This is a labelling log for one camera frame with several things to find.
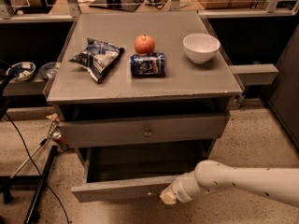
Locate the grey drawer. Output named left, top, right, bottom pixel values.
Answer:
left=61, top=113, right=230, bottom=148
left=72, top=140, right=214, bottom=203

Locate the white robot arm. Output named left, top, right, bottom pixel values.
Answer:
left=160, top=161, right=299, bottom=207

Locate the grey wooden drawer cabinet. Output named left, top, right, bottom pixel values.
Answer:
left=43, top=10, right=245, bottom=161

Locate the grey top drawer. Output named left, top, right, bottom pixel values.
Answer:
left=61, top=113, right=230, bottom=148

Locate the blue soda can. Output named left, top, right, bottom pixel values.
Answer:
left=130, top=52, right=166, bottom=76

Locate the black floor stand bar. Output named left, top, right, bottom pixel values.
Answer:
left=23, top=146, right=58, bottom=224

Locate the white bowl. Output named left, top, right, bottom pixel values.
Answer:
left=183, top=34, right=221, bottom=63

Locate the blue chip bag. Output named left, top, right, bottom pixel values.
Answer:
left=70, top=38, right=124, bottom=83

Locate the red apple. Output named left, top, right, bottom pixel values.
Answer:
left=134, top=35, right=155, bottom=54

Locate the small grey bowl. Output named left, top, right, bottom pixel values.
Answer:
left=38, top=62, right=60, bottom=80

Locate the bowl with blue contents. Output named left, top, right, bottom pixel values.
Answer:
left=7, top=62, right=36, bottom=82

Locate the black monitor stand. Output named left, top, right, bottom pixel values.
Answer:
left=89, top=0, right=141, bottom=12

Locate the black floor cable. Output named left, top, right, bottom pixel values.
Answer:
left=4, top=112, right=71, bottom=224

